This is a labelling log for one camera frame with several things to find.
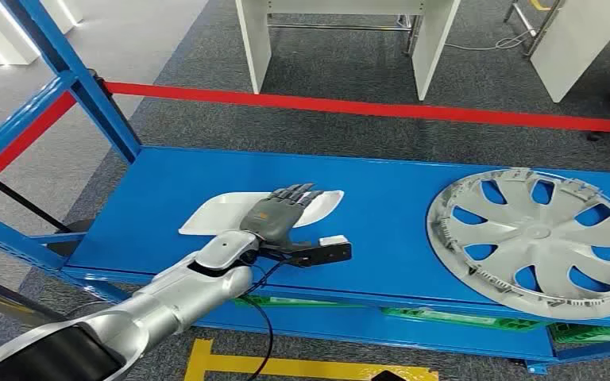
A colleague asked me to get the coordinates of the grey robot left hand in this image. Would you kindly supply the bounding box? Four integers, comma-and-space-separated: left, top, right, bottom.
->
240, 183, 325, 248

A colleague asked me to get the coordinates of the white car mirror cover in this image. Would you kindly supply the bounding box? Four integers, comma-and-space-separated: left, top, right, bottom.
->
178, 190, 346, 237

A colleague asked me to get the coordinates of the blue metal shelf rack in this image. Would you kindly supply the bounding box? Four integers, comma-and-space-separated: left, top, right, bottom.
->
0, 0, 610, 375

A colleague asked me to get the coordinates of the green folded plastic crate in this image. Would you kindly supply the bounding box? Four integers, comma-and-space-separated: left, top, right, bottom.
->
231, 295, 365, 310
380, 306, 549, 333
548, 321, 610, 346

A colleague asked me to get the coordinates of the red barrier belt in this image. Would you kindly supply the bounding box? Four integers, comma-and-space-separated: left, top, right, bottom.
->
0, 91, 77, 201
103, 81, 610, 136

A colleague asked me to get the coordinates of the white panel desk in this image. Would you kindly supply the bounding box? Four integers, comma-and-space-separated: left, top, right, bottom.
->
235, 0, 461, 102
504, 0, 610, 104

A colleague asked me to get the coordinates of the silver wheel hubcap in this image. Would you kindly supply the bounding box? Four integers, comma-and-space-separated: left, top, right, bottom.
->
426, 167, 610, 321

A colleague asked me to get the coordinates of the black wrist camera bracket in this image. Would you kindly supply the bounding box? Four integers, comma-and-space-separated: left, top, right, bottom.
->
260, 239, 306, 264

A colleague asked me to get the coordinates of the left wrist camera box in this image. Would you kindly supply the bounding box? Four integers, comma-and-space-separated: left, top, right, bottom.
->
290, 235, 353, 268

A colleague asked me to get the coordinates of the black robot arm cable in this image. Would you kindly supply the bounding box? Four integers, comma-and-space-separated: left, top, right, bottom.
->
234, 255, 288, 381

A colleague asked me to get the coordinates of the black stanchion post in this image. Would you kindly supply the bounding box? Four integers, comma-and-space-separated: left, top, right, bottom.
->
0, 179, 95, 259

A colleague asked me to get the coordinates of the white floor cable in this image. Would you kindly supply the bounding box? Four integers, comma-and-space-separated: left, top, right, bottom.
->
444, 29, 536, 52

